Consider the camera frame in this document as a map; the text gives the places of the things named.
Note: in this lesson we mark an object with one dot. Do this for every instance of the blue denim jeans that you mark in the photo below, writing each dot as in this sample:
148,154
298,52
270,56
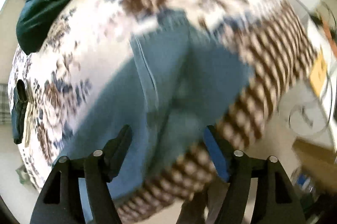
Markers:
178,81

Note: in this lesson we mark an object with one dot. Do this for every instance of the floral bed cover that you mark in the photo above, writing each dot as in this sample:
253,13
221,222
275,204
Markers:
88,44

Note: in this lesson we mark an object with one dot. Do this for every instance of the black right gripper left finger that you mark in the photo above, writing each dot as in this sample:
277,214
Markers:
59,200

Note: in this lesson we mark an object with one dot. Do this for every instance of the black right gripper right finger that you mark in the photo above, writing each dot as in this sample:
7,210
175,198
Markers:
260,190

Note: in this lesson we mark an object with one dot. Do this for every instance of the dark folded garment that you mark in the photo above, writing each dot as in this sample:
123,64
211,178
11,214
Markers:
18,112

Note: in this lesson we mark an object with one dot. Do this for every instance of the yellow box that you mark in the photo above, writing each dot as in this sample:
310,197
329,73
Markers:
318,74

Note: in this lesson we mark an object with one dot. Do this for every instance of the brown cardboard box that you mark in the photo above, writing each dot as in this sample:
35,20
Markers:
319,162

